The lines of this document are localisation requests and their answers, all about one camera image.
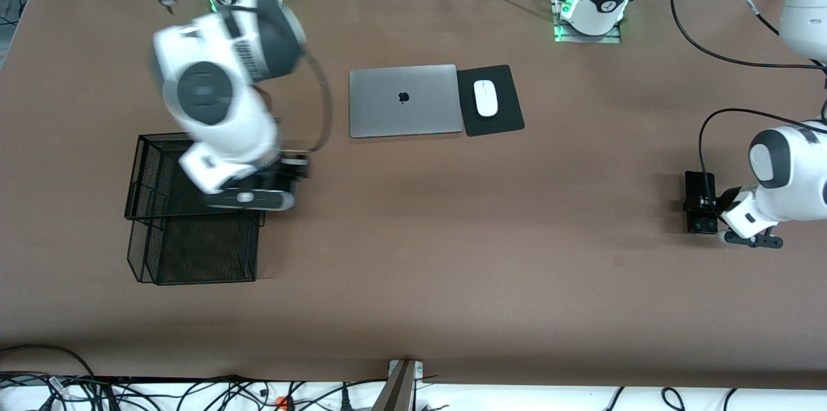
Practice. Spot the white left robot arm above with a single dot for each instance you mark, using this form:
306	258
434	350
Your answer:
801	172

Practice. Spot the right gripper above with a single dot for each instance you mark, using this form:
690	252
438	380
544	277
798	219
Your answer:
290	170

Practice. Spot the black mouse pad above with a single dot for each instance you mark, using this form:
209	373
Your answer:
507	94

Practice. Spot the grey metal camera post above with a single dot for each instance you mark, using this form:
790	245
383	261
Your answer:
395	391

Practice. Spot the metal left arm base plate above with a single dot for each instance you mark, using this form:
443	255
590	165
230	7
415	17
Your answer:
588	38

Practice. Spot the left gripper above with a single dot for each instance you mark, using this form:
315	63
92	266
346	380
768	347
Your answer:
712	202

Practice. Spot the black mesh two-tier tray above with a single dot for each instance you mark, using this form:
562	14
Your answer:
194	249

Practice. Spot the silver laptop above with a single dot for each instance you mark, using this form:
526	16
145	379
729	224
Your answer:
387	114

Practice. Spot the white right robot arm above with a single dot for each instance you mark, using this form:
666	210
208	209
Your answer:
213	94

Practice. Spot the white computer mouse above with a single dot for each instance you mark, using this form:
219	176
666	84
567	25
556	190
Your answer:
486	101

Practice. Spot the black slab smartphone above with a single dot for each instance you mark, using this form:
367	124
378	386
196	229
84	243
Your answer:
699	181

